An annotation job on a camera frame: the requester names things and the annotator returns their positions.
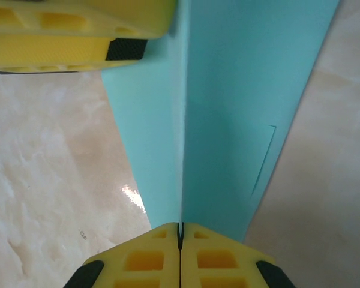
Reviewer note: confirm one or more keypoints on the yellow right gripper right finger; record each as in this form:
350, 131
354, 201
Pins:
219, 264

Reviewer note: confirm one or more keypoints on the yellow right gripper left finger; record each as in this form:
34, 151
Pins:
144, 264

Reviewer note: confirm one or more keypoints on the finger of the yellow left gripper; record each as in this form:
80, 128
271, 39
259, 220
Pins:
48, 51
78, 18

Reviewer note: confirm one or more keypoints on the light blue cloth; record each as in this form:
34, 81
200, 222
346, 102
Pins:
228, 90

